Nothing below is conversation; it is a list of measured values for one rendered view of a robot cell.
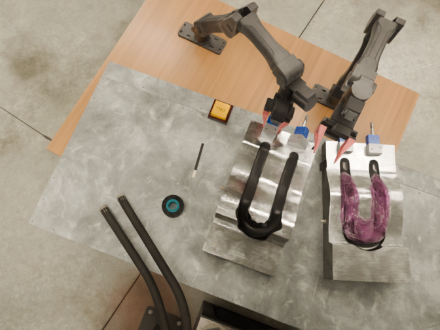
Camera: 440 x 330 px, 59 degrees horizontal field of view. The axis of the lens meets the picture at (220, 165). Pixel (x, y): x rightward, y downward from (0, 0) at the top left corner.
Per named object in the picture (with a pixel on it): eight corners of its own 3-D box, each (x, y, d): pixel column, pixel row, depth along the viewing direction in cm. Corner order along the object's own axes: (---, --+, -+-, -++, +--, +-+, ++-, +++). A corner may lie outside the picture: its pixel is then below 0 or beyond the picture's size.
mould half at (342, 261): (321, 145, 151) (330, 135, 140) (387, 149, 152) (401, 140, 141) (323, 279, 138) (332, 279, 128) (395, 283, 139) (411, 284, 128)
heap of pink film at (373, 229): (336, 171, 142) (343, 165, 135) (384, 174, 143) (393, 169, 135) (337, 243, 136) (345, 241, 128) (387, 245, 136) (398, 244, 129)
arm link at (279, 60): (309, 66, 117) (245, -9, 119) (287, 83, 115) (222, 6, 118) (297, 82, 129) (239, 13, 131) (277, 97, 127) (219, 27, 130)
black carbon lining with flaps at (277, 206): (260, 141, 143) (264, 132, 134) (301, 156, 142) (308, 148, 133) (228, 230, 135) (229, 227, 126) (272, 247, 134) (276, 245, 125)
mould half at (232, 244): (248, 128, 152) (252, 114, 139) (311, 150, 150) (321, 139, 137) (202, 250, 139) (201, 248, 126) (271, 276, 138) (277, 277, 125)
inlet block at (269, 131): (271, 106, 146) (274, 99, 140) (283, 110, 145) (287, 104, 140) (259, 136, 141) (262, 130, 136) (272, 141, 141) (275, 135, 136)
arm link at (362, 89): (374, 106, 102) (391, 69, 104) (344, 91, 103) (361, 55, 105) (358, 120, 113) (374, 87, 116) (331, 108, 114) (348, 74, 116)
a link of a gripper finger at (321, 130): (333, 158, 105) (347, 128, 107) (309, 146, 106) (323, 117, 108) (326, 163, 112) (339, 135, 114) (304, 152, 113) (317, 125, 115)
